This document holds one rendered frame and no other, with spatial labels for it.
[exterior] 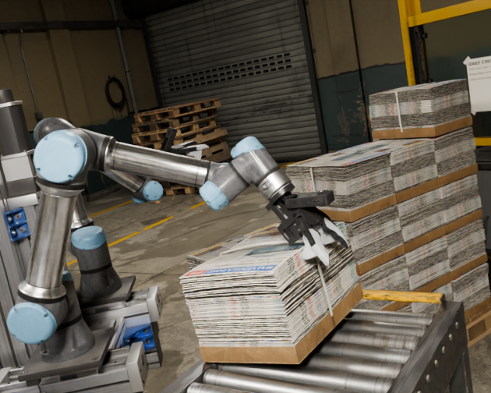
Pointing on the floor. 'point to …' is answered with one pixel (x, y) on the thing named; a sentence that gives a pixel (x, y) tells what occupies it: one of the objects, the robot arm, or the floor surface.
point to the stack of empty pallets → (157, 117)
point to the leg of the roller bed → (462, 376)
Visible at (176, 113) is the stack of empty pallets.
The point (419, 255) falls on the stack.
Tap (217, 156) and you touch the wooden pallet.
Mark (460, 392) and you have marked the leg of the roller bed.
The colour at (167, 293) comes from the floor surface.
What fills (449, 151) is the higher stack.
